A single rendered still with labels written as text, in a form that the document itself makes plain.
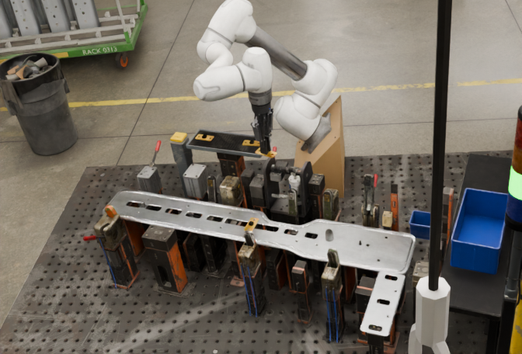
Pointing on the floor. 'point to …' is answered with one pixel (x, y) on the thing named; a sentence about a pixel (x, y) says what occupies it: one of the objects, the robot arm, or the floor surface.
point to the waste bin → (39, 101)
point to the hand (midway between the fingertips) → (265, 144)
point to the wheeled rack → (113, 16)
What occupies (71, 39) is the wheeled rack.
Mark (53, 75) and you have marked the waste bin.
